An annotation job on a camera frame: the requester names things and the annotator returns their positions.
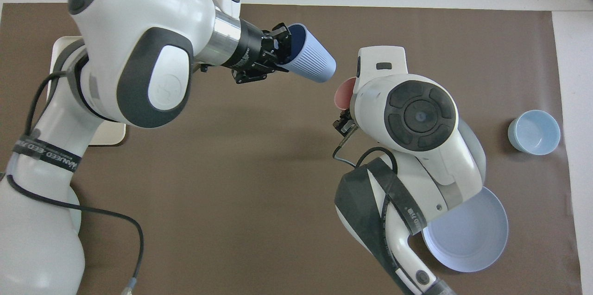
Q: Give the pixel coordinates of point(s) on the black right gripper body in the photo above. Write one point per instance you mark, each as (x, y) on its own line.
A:
(345, 123)

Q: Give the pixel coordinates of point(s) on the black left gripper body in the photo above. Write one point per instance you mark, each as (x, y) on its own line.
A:
(248, 47)

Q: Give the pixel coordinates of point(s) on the pink cup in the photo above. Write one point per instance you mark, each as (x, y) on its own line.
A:
(343, 93)

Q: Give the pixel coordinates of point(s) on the blue ribbed cup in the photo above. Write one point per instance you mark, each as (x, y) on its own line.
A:
(310, 61)

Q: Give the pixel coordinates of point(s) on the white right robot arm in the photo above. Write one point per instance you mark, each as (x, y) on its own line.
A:
(417, 114)

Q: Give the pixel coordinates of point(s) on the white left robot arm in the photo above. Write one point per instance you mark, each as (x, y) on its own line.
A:
(139, 31)

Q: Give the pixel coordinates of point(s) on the cream tray with rabbit print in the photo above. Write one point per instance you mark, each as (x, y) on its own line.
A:
(111, 137)

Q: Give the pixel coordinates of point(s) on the brown table mat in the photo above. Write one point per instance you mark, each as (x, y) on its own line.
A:
(259, 170)

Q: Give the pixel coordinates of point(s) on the blue plate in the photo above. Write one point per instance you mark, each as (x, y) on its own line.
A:
(472, 239)

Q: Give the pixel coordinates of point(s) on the light blue bowl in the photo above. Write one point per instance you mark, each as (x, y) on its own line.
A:
(535, 130)

